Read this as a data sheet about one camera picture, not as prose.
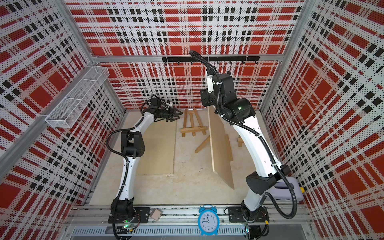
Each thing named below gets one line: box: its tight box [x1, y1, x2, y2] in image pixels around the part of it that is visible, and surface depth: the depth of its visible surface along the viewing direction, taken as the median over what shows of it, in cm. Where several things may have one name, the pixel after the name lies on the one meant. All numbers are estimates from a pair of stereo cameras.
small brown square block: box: [149, 208, 162, 221], surface depth 75 cm
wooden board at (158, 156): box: [136, 119, 177, 176], surface depth 95 cm
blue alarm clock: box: [197, 204, 220, 236], surface depth 72 cm
